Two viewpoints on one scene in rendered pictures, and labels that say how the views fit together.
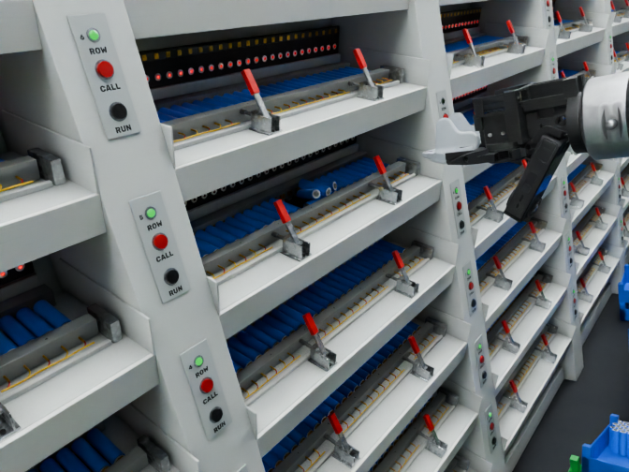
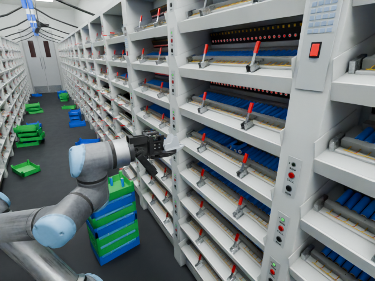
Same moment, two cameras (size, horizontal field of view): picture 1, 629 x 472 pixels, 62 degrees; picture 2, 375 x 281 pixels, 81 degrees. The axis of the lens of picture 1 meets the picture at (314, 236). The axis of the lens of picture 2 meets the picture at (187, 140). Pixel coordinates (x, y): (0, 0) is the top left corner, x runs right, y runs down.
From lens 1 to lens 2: 1.32 m
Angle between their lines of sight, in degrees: 97
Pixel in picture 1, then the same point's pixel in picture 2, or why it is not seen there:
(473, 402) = not seen: outside the picture
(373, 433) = (207, 224)
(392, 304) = (229, 208)
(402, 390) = (225, 238)
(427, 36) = (296, 117)
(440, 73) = (301, 148)
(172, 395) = not seen: hidden behind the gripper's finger
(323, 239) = (210, 155)
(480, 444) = not seen: outside the picture
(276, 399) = (190, 175)
